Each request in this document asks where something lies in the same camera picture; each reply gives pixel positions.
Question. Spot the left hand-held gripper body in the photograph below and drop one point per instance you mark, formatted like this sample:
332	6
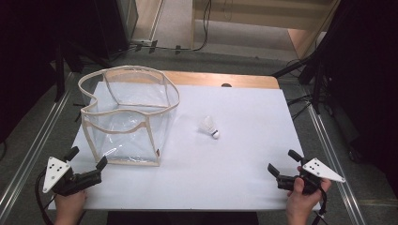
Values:
79	180

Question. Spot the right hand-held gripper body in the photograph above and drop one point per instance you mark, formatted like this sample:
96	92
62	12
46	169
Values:
322	170

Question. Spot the clear storage bag beige trim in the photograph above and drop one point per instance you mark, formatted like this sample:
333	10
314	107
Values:
125	125

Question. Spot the white shuttlecock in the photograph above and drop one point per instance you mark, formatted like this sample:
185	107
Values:
209	127

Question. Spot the person's left hand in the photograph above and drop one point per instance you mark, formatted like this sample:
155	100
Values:
69	207

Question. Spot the person's right hand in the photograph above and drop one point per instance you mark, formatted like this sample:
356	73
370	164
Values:
300	204

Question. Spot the black tripod stand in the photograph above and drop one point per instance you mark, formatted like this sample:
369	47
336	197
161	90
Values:
316	72

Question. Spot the wooden table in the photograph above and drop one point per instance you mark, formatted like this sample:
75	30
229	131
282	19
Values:
219	79

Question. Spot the black cabinet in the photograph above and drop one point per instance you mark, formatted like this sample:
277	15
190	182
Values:
115	28

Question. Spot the light wooden furniture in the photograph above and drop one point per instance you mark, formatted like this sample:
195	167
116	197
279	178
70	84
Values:
259	18

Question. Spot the metal floor rail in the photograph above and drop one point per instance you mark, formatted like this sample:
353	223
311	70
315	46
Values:
336	162
29	156

